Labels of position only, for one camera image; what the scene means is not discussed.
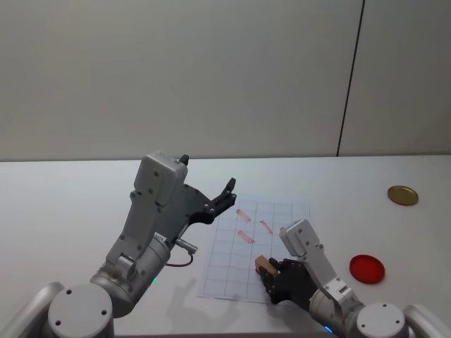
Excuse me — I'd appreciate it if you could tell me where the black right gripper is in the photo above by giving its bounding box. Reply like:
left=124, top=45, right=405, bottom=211
left=258, top=257, right=319, bottom=312

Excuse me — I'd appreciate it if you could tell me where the small brown wooden block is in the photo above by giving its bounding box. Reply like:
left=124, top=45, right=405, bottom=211
left=254, top=256, right=280, bottom=280

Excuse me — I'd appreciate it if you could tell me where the white paper sheet with grid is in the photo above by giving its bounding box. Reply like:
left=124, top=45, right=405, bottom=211
left=196, top=199, right=312, bottom=304

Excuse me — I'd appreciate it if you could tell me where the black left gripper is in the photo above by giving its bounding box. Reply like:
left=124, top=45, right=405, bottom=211
left=156, top=154, right=237, bottom=247

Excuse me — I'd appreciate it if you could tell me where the thin dark cable, silver plug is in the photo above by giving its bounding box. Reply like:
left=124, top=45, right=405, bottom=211
left=164, top=238, right=199, bottom=268

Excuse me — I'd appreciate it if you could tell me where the round red lid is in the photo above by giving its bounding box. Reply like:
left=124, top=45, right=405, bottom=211
left=349, top=253, right=386, bottom=285

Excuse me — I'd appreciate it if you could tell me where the round gold lid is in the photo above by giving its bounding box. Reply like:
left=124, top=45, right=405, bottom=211
left=387, top=184, right=419, bottom=206

